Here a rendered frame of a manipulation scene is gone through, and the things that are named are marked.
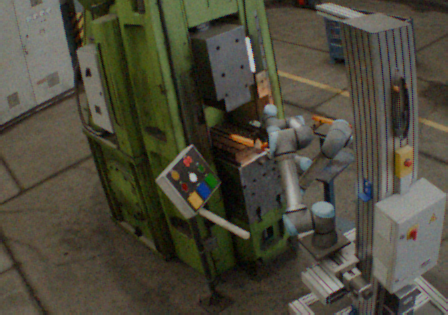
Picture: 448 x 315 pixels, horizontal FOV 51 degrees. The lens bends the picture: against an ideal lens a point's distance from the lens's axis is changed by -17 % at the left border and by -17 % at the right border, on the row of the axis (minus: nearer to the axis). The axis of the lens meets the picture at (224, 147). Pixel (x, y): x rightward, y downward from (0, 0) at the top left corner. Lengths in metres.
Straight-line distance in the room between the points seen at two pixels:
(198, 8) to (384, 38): 1.49
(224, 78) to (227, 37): 0.26
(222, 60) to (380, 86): 1.34
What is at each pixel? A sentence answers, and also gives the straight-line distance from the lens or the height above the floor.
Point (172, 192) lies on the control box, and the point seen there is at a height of 1.10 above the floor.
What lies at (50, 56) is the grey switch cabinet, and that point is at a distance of 8.34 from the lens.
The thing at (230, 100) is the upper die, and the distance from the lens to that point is 3.34.
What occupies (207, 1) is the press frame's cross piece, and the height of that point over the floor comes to 1.96.
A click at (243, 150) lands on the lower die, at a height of 0.97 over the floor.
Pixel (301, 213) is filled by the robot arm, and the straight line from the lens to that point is 2.72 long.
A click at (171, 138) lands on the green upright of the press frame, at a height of 1.19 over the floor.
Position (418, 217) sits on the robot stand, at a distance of 2.38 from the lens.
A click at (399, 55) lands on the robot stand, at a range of 2.21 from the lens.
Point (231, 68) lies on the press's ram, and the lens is 3.30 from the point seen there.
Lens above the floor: 2.64
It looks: 28 degrees down
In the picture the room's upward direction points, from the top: 11 degrees counter-clockwise
